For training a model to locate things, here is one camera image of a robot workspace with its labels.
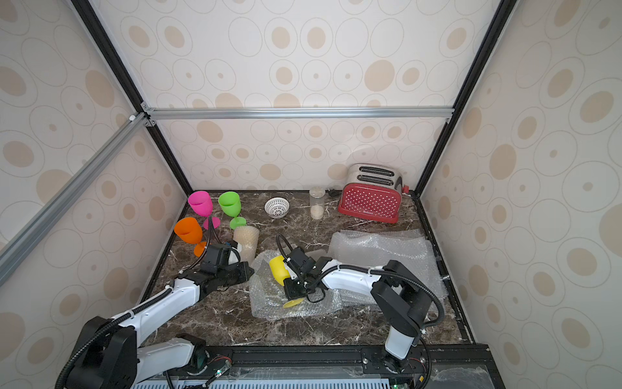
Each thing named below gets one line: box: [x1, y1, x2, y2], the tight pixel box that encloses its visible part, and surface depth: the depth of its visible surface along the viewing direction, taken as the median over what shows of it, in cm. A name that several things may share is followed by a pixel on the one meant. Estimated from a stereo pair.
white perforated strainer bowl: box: [264, 196, 290, 219], surface depth 113 cm
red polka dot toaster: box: [337, 162, 409, 224], surface depth 104 cm
